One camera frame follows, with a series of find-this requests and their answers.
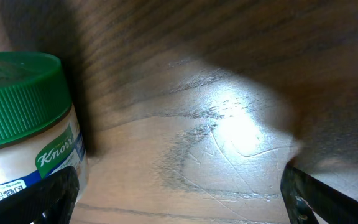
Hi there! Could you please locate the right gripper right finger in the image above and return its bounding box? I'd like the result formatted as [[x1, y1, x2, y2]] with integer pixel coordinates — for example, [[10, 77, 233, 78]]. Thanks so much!
[[280, 163, 358, 223]]

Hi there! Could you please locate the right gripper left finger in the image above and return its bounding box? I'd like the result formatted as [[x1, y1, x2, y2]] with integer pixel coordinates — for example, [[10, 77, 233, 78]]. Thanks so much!
[[0, 166, 80, 224]]

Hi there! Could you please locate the green lid Knorr jar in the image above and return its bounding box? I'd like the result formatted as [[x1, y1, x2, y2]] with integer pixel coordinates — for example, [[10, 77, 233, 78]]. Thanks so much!
[[0, 52, 89, 201]]

